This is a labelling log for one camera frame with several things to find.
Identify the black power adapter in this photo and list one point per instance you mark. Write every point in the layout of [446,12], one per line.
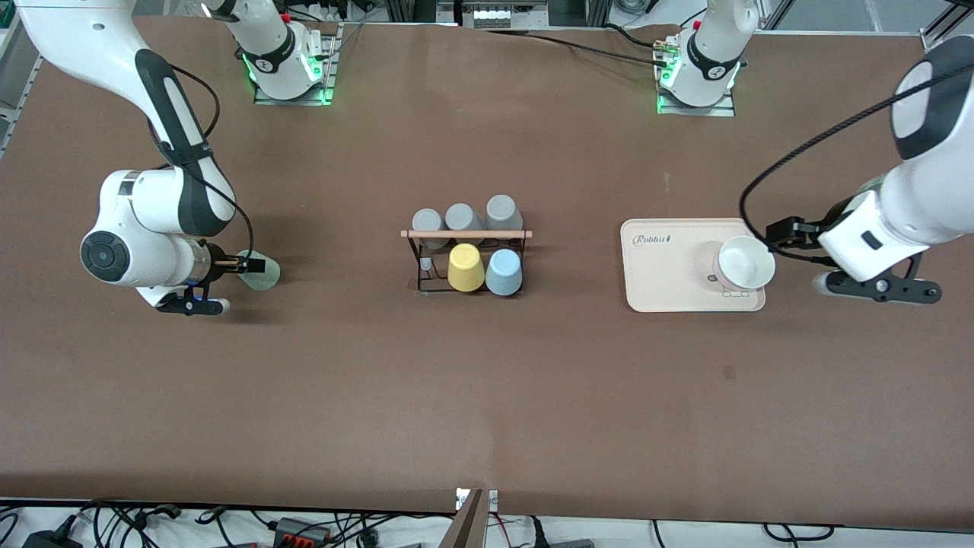
[53,539]

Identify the grey orange connector block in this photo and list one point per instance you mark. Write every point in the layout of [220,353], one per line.
[300,530]

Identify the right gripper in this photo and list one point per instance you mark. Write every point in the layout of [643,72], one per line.
[215,259]

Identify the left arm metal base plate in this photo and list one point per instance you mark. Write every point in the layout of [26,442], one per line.
[723,108]

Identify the light blue cup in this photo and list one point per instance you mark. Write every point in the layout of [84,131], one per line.
[504,272]

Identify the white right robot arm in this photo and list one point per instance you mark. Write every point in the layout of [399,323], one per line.
[152,205]

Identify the metal corner bracket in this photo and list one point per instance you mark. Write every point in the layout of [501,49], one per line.
[931,38]

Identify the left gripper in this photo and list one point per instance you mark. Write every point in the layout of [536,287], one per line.
[808,229]

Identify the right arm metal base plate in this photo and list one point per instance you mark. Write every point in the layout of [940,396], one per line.
[326,76]

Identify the pale green cup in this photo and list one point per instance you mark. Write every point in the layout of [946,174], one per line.
[268,281]

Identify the yellow cup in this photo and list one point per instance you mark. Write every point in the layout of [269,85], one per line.
[466,268]

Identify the beige rabbit print tray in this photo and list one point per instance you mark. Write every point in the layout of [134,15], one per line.
[670,285]

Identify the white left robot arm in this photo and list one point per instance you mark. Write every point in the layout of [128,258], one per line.
[936,190]

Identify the white bowl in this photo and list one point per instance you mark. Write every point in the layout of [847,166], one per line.
[746,262]

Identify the grey cup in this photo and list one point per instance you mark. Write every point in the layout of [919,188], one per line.
[427,221]
[461,218]
[503,211]

